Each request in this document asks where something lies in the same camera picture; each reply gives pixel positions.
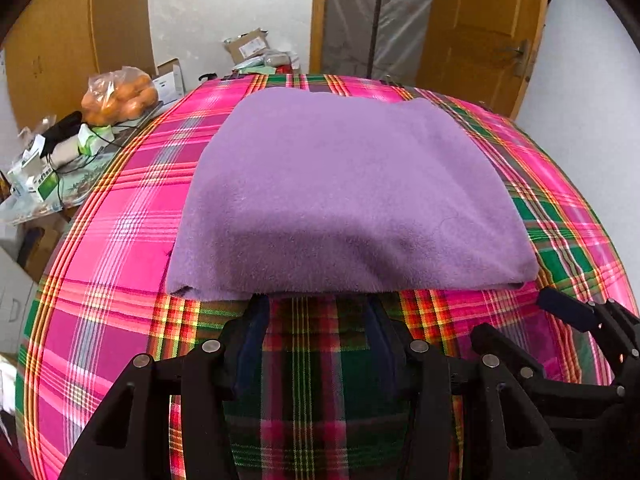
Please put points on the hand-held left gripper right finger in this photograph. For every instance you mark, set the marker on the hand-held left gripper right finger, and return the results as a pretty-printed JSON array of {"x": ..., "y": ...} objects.
[{"x": 382, "y": 355}]

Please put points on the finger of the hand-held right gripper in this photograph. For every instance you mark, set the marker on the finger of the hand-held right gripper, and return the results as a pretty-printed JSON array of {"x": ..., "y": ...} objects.
[
  {"x": 500, "y": 342},
  {"x": 565, "y": 307}
]

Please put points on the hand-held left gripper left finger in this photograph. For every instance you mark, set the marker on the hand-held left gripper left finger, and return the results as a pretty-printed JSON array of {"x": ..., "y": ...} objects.
[{"x": 250, "y": 355}]

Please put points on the purple fleece garment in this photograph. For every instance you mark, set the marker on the purple fleece garment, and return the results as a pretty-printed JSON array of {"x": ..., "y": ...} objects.
[{"x": 340, "y": 185}]

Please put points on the pink green plaid tablecloth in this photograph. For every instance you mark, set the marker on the pink green plaid tablecloth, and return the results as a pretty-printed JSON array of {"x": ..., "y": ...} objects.
[{"x": 100, "y": 260}]

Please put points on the folding table with leaf print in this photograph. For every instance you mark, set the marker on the folding table with leaf print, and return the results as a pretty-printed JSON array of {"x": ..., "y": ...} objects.
[{"x": 85, "y": 182}]

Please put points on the green white tissue pack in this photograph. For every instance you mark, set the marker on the green white tissue pack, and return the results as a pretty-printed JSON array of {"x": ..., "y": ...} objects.
[{"x": 92, "y": 141}]

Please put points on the green white medicine box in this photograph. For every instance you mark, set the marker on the green white medicine box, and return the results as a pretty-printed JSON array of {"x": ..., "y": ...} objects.
[{"x": 42, "y": 187}]

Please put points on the black binder clip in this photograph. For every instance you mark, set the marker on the black binder clip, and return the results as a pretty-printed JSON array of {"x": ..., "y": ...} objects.
[{"x": 391, "y": 82}]

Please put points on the beige folded cloth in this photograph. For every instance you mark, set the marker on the beige folded cloth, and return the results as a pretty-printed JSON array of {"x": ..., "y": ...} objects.
[{"x": 65, "y": 152}]

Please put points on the white carton box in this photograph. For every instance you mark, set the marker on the white carton box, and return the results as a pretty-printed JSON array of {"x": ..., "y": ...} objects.
[{"x": 169, "y": 82}]

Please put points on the plastic bag of oranges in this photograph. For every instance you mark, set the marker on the plastic bag of oranges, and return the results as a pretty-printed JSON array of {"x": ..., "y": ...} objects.
[{"x": 117, "y": 97}]

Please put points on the black cloth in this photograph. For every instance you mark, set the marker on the black cloth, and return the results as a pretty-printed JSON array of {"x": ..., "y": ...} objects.
[{"x": 62, "y": 127}]

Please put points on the pile of grey parcels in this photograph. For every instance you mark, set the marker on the pile of grey parcels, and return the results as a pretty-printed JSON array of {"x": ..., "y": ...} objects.
[{"x": 272, "y": 59}]

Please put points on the white paper carton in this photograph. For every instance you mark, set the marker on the white paper carton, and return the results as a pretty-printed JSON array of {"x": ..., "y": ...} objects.
[{"x": 32, "y": 147}]

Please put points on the wooden door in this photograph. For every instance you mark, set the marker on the wooden door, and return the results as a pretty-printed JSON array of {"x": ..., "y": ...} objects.
[{"x": 475, "y": 20}]

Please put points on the brown cardboard parcel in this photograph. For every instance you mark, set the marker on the brown cardboard parcel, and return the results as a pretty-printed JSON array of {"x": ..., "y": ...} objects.
[{"x": 247, "y": 45}]

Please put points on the clear plastic door curtain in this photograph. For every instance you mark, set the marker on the clear plastic door curtain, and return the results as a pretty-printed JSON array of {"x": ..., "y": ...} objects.
[{"x": 375, "y": 15}]

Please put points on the wooden wardrobe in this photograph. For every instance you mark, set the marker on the wooden wardrobe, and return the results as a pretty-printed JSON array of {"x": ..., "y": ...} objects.
[{"x": 65, "y": 50}]

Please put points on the wooden door frame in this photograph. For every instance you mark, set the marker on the wooden door frame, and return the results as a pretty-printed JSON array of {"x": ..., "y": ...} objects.
[{"x": 319, "y": 15}]

